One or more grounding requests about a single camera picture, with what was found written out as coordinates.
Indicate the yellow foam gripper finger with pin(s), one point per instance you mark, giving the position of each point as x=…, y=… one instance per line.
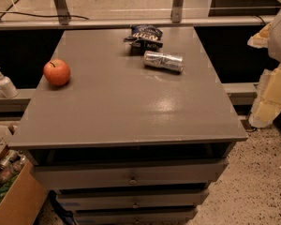
x=267, y=105

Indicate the blue chip bag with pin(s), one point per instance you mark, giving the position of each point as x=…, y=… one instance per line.
x=145, y=37

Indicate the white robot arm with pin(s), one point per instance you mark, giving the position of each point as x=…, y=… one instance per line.
x=267, y=105

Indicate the silver crushed can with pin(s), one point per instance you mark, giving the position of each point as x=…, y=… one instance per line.
x=163, y=60

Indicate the middle grey drawer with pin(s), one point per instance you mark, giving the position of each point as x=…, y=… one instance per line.
x=138, y=199

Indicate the grey drawer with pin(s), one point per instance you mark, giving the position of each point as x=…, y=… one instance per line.
x=130, y=174
x=135, y=216
x=138, y=199

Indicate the top grey drawer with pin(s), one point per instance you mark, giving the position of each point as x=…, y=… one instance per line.
x=130, y=174

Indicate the bottom grey drawer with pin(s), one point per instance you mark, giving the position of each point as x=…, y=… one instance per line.
x=135, y=216

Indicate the grey drawer cabinet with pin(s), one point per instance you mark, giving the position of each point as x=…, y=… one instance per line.
x=116, y=110

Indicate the red apple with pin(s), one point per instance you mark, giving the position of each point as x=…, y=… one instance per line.
x=57, y=72

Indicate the white pump bottle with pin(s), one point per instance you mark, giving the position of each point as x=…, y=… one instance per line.
x=7, y=87

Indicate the cardboard box with clutter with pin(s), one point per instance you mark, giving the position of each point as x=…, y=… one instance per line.
x=23, y=195

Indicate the grey metal window frame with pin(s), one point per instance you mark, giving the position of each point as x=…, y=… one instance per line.
x=75, y=14

